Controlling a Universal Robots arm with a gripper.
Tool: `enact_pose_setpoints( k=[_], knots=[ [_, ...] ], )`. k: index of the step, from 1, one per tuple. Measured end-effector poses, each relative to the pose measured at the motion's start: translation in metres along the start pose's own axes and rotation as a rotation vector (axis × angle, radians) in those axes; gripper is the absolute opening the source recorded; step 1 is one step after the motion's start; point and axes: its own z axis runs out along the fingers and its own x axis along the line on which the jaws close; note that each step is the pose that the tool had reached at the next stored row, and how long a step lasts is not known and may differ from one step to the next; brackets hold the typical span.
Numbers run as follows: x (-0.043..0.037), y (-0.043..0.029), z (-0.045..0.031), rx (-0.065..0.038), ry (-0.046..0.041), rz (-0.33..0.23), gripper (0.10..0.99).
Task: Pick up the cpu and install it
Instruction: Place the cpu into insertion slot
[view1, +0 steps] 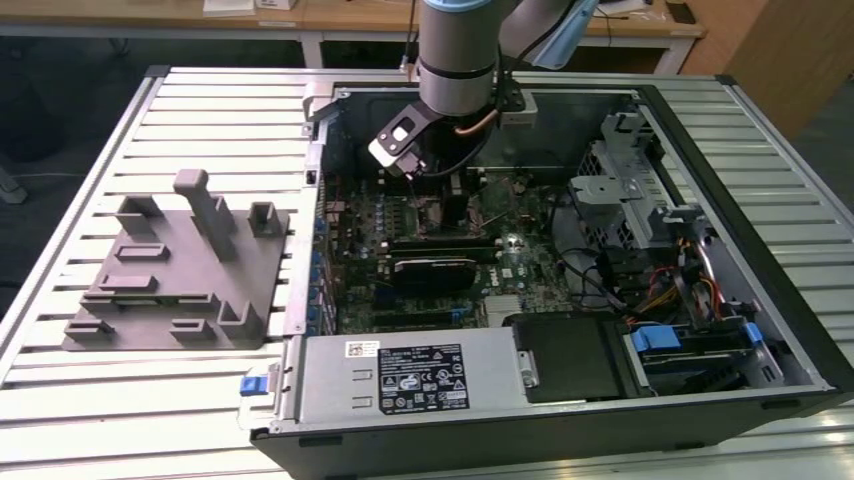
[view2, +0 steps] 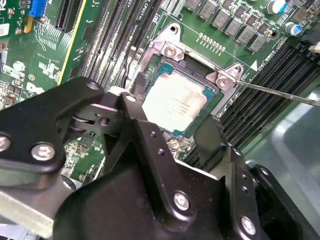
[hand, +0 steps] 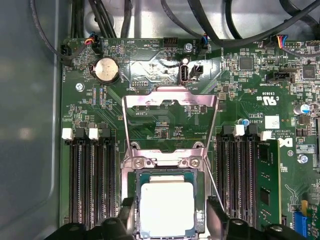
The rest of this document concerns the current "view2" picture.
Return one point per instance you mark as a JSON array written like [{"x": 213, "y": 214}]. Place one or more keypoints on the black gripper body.
[{"x": 112, "y": 212}]

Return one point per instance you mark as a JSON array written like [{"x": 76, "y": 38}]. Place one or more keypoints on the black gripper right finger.
[{"x": 240, "y": 187}]

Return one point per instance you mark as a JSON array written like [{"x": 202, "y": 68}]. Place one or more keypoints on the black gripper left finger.
[{"x": 37, "y": 120}]

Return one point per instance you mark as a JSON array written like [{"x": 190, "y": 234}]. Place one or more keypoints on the silver CPU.
[{"x": 175, "y": 100}]

